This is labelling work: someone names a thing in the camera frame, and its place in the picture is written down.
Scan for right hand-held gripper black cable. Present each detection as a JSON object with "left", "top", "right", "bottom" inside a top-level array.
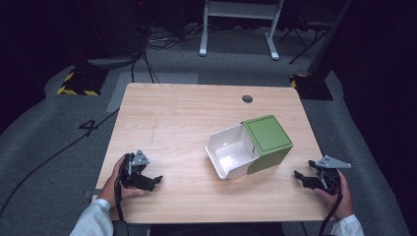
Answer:
[{"left": 318, "top": 188, "right": 344, "bottom": 236}]

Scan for person's left hand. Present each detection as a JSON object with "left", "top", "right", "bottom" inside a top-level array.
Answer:
[{"left": 96, "top": 154, "right": 146, "bottom": 208}]

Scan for green drawer box casing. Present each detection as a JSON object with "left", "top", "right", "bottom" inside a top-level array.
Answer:
[{"left": 241, "top": 114, "right": 294, "bottom": 175}]

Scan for dark equipment stand grey foot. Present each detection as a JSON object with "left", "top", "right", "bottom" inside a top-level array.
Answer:
[{"left": 74, "top": 0, "right": 152, "bottom": 71}]

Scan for dark slanted metal pole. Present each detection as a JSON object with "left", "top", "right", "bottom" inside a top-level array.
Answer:
[{"left": 307, "top": 0, "right": 354, "bottom": 77}]

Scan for long black floor cable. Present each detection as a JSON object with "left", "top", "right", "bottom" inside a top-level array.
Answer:
[{"left": 0, "top": 108, "right": 120, "bottom": 218}]

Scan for hand-held gripper black cable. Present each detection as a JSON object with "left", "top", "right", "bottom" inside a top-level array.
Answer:
[
  {"left": 318, "top": 188, "right": 344, "bottom": 236},
  {"left": 113, "top": 176, "right": 126, "bottom": 222}
]

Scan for person's right hand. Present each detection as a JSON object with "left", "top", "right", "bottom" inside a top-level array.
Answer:
[{"left": 313, "top": 170, "right": 355, "bottom": 221}]

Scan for bundle of floor cables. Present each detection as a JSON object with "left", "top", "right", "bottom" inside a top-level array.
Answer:
[{"left": 147, "top": 24, "right": 206, "bottom": 51}]

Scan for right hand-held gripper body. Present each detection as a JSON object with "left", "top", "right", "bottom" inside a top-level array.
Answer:
[{"left": 308, "top": 154, "right": 352, "bottom": 197}]

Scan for black yellow-striped stand base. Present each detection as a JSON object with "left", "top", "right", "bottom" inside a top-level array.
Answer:
[
  {"left": 289, "top": 73, "right": 334, "bottom": 101},
  {"left": 56, "top": 67, "right": 110, "bottom": 97}
]

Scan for black folding stand legs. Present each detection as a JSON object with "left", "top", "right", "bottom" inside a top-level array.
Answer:
[{"left": 278, "top": 18, "right": 331, "bottom": 66}]

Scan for left hand-held gripper black cable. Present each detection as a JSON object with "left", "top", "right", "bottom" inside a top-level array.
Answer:
[{"left": 113, "top": 176, "right": 126, "bottom": 222}]

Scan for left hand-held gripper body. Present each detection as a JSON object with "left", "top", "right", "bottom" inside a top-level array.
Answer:
[{"left": 119, "top": 149, "right": 156, "bottom": 192}]

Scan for white metal table frame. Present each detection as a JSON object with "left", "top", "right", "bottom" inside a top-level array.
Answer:
[{"left": 199, "top": 0, "right": 285, "bottom": 61}]

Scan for white drawer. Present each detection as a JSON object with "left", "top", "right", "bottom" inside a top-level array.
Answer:
[{"left": 205, "top": 123, "right": 262, "bottom": 181}]

